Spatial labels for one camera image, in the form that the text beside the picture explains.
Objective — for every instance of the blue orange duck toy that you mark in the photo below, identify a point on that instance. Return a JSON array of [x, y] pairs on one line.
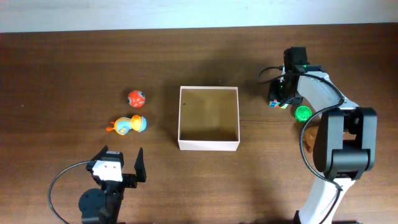
[[123, 124]]

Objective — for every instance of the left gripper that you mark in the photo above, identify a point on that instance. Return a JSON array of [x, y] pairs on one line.
[[130, 180]]

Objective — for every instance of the orange ball toy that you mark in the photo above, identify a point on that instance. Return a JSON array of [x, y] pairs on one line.
[[136, 98]]

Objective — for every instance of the pastel puzzle cube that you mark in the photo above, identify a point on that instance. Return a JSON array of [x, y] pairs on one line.
[[276, 104]]

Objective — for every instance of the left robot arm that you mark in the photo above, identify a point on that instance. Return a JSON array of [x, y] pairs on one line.
[[102, 205]]

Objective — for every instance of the green spiky ball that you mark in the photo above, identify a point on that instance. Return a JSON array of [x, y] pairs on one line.
[[303, 113]]

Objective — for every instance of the white cardboard box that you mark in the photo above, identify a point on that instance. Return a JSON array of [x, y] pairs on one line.
[[208, 118]]

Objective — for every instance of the brown plush toy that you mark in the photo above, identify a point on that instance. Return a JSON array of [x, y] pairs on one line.
[[310, 134]]

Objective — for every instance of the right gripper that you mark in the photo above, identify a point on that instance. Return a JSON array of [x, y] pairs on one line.
[[273, 94]]

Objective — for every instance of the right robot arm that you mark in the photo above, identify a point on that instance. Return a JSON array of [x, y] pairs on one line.
[[345, 144]]

